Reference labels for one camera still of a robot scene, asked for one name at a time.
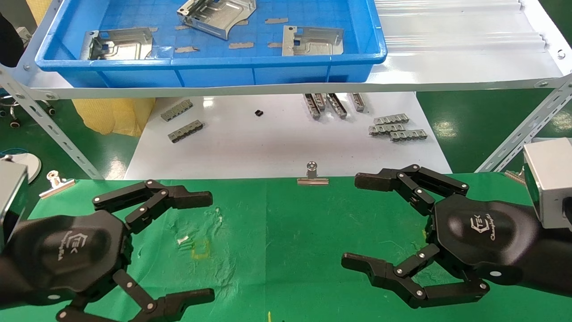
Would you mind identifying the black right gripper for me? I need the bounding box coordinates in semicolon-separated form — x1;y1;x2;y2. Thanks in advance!
342;164;541;308

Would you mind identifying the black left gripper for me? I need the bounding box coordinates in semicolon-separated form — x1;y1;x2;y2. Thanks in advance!
4;180;215;322

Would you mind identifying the stamped sheet metal part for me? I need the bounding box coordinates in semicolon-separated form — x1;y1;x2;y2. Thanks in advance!
177;0;257;41
80;27;154;60
282;25;345;56

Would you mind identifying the green cloth mat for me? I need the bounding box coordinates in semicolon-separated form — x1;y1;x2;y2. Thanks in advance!
0;172;572;322

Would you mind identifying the silver binder clip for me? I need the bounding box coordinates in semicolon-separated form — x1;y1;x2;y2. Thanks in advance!
39;170;76;199
297;161;329;185

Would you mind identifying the white board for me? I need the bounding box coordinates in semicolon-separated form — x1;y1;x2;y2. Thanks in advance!
124;92;453;180

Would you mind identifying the white slotted angle leg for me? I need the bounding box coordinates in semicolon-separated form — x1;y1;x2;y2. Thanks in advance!
0;67;104;180
475;76;572;174

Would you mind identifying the yellow mesh bag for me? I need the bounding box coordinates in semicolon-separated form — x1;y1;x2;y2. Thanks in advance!
26;0;156;137

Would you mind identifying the white round disc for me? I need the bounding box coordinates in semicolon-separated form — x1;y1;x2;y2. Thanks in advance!
0;152;42;183

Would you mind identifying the blue plastic bin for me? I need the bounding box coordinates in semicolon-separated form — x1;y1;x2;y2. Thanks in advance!
35;0;387;88

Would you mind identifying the white metal shelf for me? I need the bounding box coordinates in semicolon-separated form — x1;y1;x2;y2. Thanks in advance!
0;0;572;100

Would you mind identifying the white corrugated plastic sheet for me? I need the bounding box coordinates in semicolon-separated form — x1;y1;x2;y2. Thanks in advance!
373;0;564;84

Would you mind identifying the office chair caster base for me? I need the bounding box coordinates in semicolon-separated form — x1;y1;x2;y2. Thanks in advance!
0;87;56;130

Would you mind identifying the black round object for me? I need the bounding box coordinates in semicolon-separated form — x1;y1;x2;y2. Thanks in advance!
0;13;24;68

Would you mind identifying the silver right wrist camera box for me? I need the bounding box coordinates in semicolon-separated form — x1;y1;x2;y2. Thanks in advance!
523;138;572;229

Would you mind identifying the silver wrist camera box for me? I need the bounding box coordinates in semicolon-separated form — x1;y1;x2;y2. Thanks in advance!
0;160;29;251
523;138;572;229

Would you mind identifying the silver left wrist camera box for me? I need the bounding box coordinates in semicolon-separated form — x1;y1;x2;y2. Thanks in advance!
0;160;29;251

